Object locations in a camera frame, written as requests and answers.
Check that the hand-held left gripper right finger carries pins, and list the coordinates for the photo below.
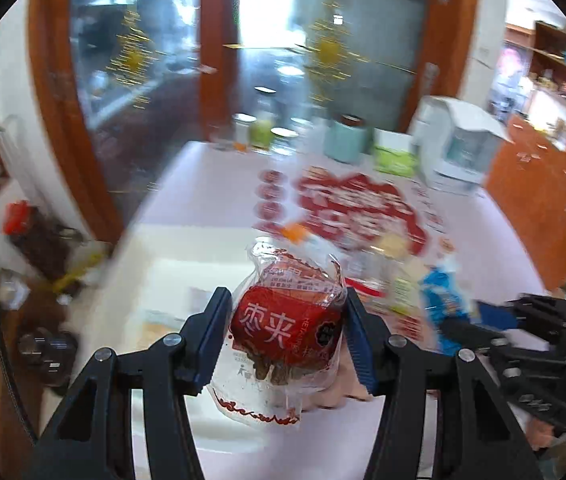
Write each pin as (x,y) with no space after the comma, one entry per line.
(360,345)

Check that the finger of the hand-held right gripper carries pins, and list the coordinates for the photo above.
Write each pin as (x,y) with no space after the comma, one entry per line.
(468,335)
(495,316)

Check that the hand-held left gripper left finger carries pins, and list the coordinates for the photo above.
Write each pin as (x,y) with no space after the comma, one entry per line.
(208,340)

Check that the blue snack packet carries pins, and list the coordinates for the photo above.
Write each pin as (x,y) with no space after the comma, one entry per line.
(443,295)

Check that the white plastic bin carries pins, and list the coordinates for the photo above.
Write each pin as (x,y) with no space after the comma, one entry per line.
(163,280)

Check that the red label snack packet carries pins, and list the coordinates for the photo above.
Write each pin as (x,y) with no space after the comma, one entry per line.
(283,330)

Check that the green and white snack packet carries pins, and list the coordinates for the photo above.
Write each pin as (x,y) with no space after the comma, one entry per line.
(403,287)

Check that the orange small packet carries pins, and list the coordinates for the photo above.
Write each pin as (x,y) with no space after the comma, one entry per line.
(297,232)

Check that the pink printed tablecloth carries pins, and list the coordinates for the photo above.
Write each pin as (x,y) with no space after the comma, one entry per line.
(353,210)

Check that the yellow and white scoop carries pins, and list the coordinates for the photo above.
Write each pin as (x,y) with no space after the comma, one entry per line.
(80,270)

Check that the dark round dumbbell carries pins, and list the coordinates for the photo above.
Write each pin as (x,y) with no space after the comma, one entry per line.
(48,355)

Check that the white water dispenser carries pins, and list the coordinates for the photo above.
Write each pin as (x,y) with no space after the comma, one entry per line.
(455,145)

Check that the green tissue box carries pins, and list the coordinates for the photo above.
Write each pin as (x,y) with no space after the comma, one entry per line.
(394,157)

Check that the clear drinking glass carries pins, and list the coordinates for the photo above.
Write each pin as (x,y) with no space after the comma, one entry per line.
(222,137)

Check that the teal canister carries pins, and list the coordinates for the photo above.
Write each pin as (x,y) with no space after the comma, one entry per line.
(345,137)

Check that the green glass jar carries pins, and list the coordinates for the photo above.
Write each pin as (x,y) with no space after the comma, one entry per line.
(261,130)

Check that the red bag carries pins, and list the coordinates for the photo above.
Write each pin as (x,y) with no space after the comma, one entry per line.
(17,216)

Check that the glass door with gold decal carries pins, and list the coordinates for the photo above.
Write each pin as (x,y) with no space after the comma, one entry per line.
(333,35)
(133,85)

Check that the wooden wall shelf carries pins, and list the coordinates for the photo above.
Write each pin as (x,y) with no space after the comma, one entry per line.
(558,75)

